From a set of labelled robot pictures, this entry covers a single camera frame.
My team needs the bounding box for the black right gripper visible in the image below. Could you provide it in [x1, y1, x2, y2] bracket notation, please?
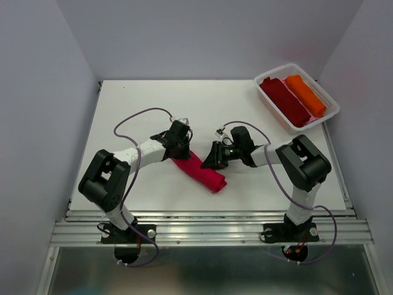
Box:
[200, 140, 242, 170]

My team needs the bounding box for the crimson red t shirt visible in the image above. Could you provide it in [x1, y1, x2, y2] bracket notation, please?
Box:
[172, 151, 227, 194]

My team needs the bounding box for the white plastic basket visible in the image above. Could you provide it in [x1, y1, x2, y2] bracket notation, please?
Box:
[254, 63, 340, 135]

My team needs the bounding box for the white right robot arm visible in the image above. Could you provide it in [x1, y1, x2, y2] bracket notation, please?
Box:
[201, 126, 332, 240]

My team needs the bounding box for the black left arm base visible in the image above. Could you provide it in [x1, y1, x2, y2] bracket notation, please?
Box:
[97, 222, 157, 245]

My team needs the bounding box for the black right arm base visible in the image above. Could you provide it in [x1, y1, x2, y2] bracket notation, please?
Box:
[259, 214, 320, 244]

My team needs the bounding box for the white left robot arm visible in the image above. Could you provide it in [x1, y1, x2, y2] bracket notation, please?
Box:
[78, 120, 192, 242]

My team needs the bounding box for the dark red rolled shirt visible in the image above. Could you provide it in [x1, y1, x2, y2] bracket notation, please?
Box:
[259, 77, 311, 127]

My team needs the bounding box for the orange rolled shirt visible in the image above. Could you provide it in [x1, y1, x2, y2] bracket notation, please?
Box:
[284, 75, 326, 118]

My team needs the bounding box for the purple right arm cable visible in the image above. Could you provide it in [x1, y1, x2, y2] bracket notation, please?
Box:
[216, 120, 338, 265]

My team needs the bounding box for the aluminium rail frame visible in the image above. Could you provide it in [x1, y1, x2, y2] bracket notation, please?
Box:
[50, 209, 374, 247]

